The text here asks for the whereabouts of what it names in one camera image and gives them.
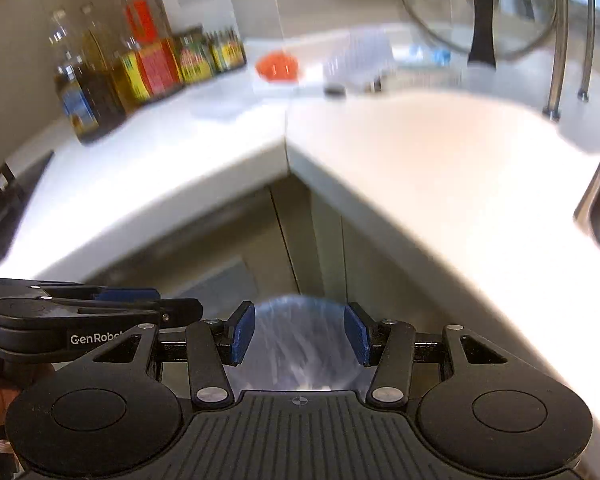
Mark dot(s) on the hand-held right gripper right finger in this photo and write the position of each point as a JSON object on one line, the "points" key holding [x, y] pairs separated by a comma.
{"points": [[356, 335]]}

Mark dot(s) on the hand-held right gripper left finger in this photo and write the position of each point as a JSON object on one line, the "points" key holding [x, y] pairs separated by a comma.
{"points": [[243, 335]]}

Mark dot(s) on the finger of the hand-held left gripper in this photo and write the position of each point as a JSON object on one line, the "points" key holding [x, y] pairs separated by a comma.
{"points": [[180, 310], [130, 295]]}

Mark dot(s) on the round trash bin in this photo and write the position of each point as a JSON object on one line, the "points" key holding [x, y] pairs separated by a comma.
{"points": [[302, 340]]}

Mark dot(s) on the beige cabinet door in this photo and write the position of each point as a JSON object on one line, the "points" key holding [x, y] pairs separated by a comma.
{"points": [[205, 240], [360, 260]]}

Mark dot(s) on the black cooktop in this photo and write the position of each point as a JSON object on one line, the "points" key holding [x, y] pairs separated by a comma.
{"points": [[5, 210]]}

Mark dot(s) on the dark bottle with blue label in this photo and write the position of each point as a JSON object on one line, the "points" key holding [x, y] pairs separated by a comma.
{"points": [[80, 110]]}

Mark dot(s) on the dark glass oil bottle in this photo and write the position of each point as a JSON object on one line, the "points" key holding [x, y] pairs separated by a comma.
{"points": [[102, 90]]}

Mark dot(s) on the red label sauce container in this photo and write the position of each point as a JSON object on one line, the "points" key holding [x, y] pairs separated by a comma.
{"points": [[152, 67]]}

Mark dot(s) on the green label sauce jar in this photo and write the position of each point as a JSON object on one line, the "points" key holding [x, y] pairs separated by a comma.
{"points": [[195, 60]]}

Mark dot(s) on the orange round object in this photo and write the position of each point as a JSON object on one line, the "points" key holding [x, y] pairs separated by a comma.
{"points": [[277, 66]]}

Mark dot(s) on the clear plastic container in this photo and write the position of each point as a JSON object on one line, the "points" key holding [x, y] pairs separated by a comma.
{"points": [[360, 57]]}

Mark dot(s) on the bottle with orange label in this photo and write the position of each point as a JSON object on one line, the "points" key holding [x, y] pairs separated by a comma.
{"points": [[140, 15]]}

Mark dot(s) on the glass pot lid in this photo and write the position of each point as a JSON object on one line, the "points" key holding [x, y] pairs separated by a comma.
{"points": [[482, 25]]}

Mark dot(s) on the chrome dish rack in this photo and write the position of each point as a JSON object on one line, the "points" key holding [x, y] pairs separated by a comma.
{"points": [[560, 35]]}

